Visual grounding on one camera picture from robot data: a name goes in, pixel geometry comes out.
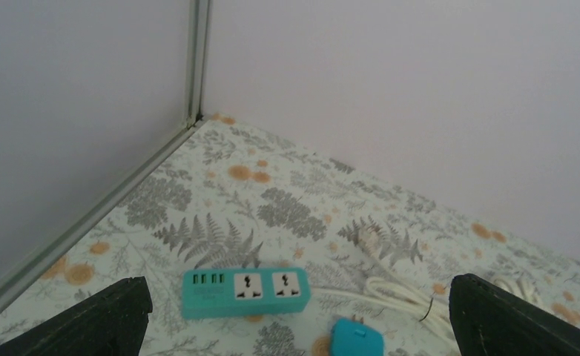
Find aluminium corner frame rail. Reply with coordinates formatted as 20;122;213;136
0;1;209;313

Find cyan flat plug adapter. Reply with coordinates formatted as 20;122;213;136
329;318;384;356

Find white coiled power cable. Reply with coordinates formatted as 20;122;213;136
312;225;541;352

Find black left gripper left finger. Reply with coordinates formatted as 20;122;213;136
0;277;153;356

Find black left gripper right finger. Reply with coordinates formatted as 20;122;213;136
449;274;580;356

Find teal power strip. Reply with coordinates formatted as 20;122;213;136
181;267;312;320

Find floral patterned table mat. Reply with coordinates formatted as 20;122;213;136
0;116;580;355

